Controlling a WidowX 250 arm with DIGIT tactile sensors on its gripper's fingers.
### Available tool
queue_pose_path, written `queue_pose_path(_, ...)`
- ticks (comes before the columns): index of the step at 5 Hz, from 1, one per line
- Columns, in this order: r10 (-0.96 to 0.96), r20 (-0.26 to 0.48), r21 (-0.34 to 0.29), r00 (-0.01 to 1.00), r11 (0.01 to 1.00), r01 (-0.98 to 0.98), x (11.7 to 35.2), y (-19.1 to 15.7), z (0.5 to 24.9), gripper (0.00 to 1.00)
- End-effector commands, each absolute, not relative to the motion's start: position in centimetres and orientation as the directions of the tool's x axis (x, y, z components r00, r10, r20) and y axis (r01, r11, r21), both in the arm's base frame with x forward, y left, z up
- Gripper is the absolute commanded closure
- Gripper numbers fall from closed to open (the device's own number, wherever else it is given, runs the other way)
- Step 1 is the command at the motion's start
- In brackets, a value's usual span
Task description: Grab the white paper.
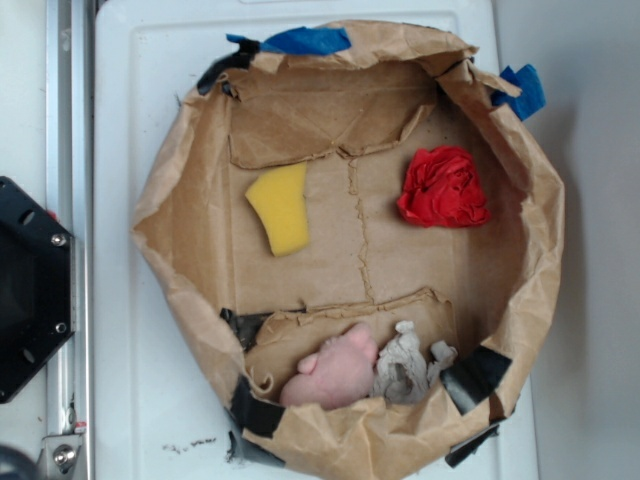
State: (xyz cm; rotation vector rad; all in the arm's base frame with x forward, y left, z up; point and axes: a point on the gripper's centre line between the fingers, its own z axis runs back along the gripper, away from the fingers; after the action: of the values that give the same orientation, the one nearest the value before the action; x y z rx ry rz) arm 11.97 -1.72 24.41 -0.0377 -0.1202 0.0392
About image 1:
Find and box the blue tape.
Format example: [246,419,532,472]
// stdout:
[491,64,547,121]
[258,27,351,56]

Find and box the blue tape right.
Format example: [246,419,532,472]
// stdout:
[491,64,547,121]

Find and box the aluminium rail frame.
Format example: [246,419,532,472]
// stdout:
[42,1,99,479]

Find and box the red crumpled paper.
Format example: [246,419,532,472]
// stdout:
[396,145,491,228]

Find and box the white paper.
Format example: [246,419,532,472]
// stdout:
[369,320,458,405]

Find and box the pink plush toy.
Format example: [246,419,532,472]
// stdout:
[279,323,378,410]

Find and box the blue tape top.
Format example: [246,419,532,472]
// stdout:
[258,27,351,56]

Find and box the brown paper bag bin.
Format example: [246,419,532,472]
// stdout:
[133,21,564,479]

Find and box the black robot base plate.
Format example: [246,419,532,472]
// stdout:
[1,176,74,404]

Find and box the yellow sponge piece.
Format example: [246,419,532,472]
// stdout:
[245,163,310,257]

